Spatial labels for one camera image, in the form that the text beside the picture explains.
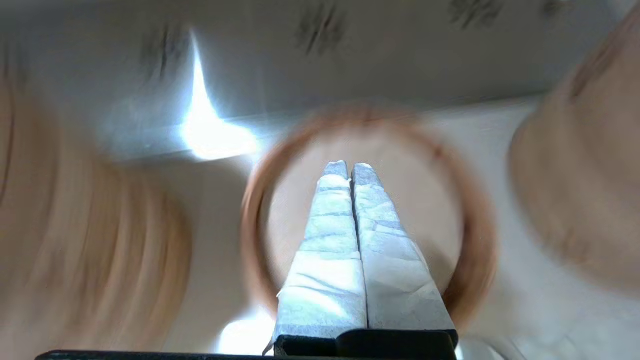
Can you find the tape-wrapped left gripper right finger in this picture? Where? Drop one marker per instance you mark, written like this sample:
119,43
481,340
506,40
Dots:
395,280

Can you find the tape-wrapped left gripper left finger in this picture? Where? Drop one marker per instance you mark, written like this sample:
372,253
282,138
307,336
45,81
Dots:
330,260

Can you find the steel vent panel with flower holes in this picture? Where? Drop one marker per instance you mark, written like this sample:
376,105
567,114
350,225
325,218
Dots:
350,60

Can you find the wide bamboo steamer stack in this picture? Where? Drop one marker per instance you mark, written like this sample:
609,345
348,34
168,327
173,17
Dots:
75,240

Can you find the tall bamboo steamer basket stack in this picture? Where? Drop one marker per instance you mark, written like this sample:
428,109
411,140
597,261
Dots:
585,165

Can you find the beige mesh steamer liner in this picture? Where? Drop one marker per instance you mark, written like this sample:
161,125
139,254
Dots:
400,170

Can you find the single bamboo steamer tray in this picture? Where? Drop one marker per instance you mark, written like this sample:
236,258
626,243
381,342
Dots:
475,240

